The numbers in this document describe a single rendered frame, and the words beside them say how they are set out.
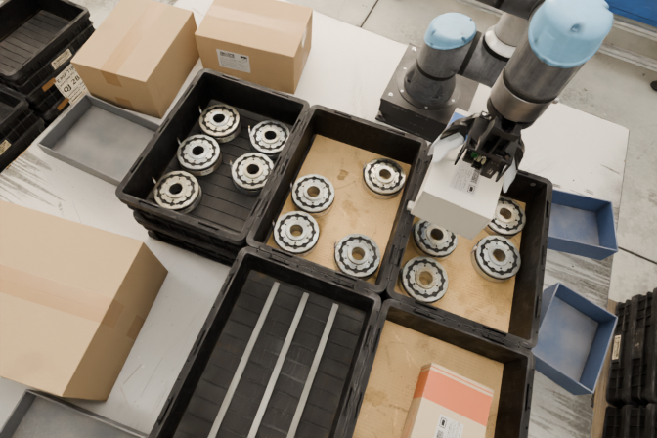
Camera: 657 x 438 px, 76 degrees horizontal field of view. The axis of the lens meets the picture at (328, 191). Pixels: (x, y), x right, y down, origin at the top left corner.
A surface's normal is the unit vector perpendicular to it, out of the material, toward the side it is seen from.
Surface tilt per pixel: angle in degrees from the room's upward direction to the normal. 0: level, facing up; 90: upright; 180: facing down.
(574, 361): 0
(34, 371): 0
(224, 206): 0
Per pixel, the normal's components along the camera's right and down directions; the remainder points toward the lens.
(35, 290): 0.07, -0.48
